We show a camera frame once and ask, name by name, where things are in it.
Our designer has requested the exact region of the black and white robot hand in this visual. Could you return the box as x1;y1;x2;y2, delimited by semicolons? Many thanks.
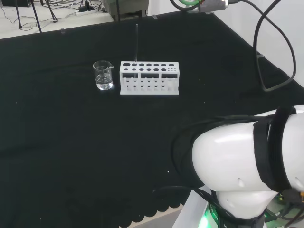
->
198;0;230;13

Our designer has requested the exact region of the clear glass rod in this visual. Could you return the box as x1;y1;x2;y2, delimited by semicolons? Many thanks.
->
134;23;139;79

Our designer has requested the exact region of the white test tube rack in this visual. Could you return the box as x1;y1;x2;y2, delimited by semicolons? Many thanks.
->
120;61;180;96

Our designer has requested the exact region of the grey box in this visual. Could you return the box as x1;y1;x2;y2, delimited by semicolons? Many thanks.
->
104;0;148;21

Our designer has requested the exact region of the white power strip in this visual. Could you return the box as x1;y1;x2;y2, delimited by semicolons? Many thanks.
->
75;9;96;16

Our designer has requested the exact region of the clear glass beaker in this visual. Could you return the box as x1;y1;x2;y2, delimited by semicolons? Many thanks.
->
93;60;114;91

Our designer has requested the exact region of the black tripod leg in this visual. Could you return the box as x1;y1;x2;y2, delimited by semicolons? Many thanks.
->
46;0;59;23
30;0;43;33
15;0;23;29

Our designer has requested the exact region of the black bench cloth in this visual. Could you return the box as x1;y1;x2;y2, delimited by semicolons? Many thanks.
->
0;10;304;228

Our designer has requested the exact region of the black box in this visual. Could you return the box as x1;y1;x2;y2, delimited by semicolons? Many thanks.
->
1;0;32;8

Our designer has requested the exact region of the thick black cable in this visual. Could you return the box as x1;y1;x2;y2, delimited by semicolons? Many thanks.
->
228;0;297;92

